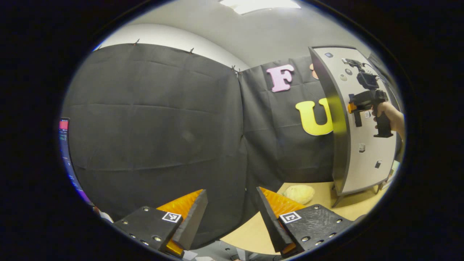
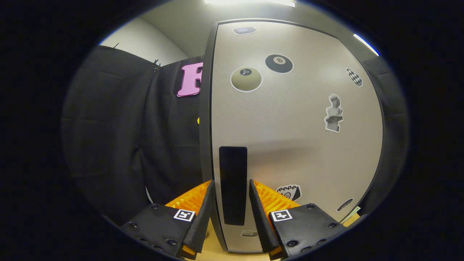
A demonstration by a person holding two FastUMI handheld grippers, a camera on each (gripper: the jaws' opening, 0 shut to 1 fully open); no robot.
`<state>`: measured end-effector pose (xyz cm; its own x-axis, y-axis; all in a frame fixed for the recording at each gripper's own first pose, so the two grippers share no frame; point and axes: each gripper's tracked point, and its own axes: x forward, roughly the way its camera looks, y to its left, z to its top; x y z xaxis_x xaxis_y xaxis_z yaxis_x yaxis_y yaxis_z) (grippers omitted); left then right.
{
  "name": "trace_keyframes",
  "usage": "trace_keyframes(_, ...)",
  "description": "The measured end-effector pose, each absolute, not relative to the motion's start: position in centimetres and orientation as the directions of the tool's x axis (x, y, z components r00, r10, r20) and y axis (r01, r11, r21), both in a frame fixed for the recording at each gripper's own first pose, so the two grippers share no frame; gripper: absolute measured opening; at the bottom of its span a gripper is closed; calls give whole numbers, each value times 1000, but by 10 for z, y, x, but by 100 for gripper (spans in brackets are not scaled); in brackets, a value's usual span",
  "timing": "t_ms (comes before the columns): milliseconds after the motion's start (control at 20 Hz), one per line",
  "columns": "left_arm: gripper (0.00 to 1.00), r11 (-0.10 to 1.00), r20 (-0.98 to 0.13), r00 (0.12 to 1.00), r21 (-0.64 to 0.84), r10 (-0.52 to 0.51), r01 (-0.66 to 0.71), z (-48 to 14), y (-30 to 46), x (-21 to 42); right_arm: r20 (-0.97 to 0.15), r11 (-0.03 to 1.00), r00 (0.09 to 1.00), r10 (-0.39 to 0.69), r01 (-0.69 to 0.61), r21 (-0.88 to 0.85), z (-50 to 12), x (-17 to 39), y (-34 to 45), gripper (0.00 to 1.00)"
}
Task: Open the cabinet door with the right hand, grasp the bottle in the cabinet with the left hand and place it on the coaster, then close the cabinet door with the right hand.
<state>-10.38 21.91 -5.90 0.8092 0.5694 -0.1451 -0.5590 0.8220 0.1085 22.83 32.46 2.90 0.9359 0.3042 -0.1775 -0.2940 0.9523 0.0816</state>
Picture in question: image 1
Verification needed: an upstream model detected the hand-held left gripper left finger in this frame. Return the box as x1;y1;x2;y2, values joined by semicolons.
113;188;209;259

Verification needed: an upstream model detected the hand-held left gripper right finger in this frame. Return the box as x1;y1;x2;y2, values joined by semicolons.
256;186;355;259

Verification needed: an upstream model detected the grey cabinet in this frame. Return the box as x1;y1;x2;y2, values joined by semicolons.
309;45;401;208

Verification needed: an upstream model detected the grey cabinet door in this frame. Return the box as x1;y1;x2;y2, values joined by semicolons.
314;47;400;194

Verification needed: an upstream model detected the pale yellow round object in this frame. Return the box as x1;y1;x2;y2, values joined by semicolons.
283;185;315;205

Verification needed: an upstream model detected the black backdrop cloth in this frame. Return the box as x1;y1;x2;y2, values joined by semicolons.
60;43;403;250

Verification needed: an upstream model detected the computer monitor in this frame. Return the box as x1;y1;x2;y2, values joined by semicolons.
59;117;93;205

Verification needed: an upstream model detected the grey metal frame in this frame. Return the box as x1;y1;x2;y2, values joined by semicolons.
181;239;261;261

